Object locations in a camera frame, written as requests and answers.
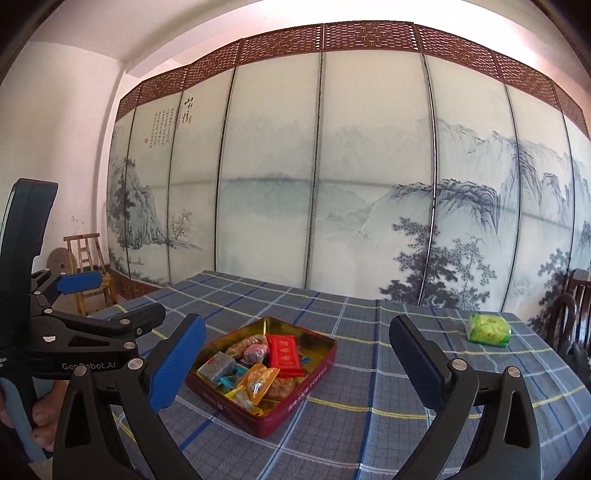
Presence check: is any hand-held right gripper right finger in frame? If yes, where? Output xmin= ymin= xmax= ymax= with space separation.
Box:
xmin=389 ymin=315 xmax=542 ymax=480

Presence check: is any painted landscape folding screen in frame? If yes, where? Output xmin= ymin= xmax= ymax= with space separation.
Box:
xmin=107 ymin=21 xmax=591 ymax=315

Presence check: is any green tissue pack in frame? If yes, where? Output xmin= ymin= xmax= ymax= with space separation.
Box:
xmin=465 ymin=313 xmax=512 ymax=347

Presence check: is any grey sesame bar packet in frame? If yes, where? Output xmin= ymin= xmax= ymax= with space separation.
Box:
xmin=197 ymin=352 xmax=236 ymax=384

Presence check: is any grey plaid tablecloth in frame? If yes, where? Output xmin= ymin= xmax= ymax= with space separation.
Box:
xmin=90 ymin=270 xmax=591 ymax=480

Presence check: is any round stone disc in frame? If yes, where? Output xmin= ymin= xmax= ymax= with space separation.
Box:
xmin=46 ymin=248 xmax=77 ymax=278

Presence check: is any red snack packet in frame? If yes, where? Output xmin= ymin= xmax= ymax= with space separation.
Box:
xmin=267 ymin=335 xmax=306 ymax=378

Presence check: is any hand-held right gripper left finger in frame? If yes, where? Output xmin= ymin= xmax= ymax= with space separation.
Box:
xmin=52 ymin=313 xmax=207 ymax=480

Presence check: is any clear fried twist snack packet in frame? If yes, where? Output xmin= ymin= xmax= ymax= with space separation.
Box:
xmin=268 ymin=376 xmax=308 ymax=402
xmin=225 ymin=336 xmax=269 ymax=358

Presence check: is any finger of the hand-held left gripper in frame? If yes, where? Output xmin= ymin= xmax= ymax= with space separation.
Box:
xmin=28 ymin=302 xmax=166 ymax=347
xmin=31 ymin=271 xmax=103 ymax=308

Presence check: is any person's left hand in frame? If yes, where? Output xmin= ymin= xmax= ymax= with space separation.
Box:
xmin=31 ymin=379 xmax=69 ymax=452

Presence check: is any wooden stool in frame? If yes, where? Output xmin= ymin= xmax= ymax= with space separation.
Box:
xmin=63 ymin=233 xmax=118 ymax=317

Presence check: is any yellow brown candy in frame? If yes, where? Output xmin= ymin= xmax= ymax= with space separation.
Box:
xmin=226 ymin=388 xmax=264 ymax=414

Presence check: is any orange snack packet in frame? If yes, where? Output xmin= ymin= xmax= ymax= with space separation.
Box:
xmin=240 ymin=362 xmax=281 ymax=407

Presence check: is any dark wooden chair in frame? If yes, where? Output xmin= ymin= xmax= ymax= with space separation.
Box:
xmin=545 ymin=268 xmax=591 ymax=365

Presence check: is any blue candy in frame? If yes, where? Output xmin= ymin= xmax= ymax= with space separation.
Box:
xmin=219 ymin=369 xmax=250 ymax=388

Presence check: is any red tin box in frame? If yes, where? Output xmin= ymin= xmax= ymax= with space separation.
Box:
xmin=185 ymin=316 xmax=338 ymax=439

